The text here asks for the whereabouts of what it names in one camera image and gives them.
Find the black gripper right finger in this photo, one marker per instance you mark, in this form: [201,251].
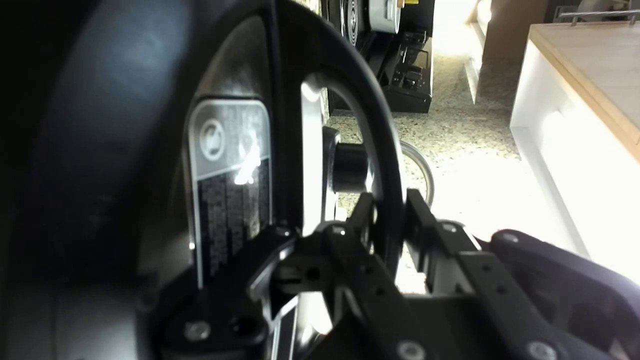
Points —
[509,299]

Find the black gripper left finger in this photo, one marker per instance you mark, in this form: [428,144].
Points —
[372,319]

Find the wooden counter white cabinet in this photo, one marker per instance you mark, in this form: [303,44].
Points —
[577,123]

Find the black equipment on floor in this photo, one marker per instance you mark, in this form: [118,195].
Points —
[394,37]

